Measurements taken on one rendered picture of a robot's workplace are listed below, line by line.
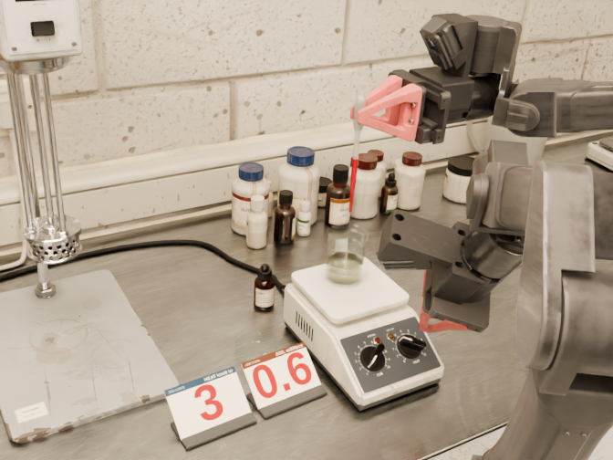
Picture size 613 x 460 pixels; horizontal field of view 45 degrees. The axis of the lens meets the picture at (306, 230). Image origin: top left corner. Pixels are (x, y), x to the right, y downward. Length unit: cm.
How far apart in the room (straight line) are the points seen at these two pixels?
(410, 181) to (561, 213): 92
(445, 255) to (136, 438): 40
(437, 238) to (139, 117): 64
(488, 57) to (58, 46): 50
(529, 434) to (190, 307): 65
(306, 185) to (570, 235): 84
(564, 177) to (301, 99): 96
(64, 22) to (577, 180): 51
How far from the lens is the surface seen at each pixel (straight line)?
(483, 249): 74
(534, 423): 53
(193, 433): 88
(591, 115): 96
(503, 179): 65
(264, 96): 134
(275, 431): 89
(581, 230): 45
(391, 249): 75
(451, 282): 77
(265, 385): 92
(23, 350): 102
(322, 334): 94
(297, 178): 124
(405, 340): 93
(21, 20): 77
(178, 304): 109
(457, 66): 93
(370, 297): 96
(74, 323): 105
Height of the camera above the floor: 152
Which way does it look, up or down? 29 degrees down
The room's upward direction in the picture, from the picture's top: 4 degrees clockwise
